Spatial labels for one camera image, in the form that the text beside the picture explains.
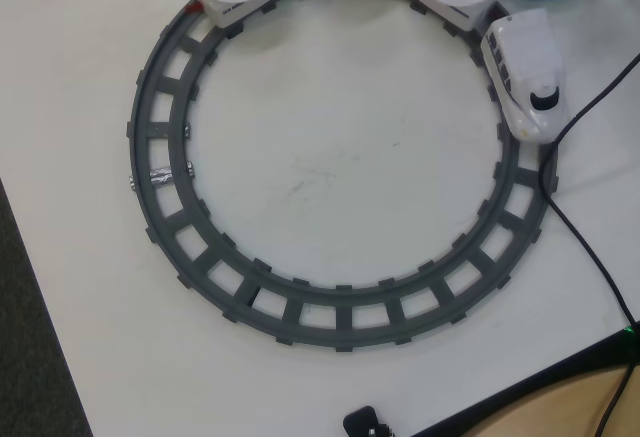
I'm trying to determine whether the white Shinkansen toy locomotive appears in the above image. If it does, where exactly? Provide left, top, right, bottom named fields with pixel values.
left=480, top=8, right=569, bottom=144

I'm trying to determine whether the grey circular toy train track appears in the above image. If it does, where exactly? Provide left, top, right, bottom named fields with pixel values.
left=124, top=0, right=560, bottom=353

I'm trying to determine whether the light wooden desk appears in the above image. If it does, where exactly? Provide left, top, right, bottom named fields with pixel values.
left=467, top=360, right=640, bottom=437

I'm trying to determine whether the silver tape piece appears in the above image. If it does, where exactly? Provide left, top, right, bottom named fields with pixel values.
left=148, top=166, right=175, bottom=188

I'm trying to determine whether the black plastic object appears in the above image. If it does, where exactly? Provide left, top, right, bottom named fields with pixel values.
left=343, top=405, right=397, bottom=437

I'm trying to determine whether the black cable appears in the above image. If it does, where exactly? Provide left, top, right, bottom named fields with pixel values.
left=538, top=51, right=640, bottom=338

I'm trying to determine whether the thin dark cable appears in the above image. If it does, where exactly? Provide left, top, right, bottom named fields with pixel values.
left=594, top=364, right=640, bottom=437

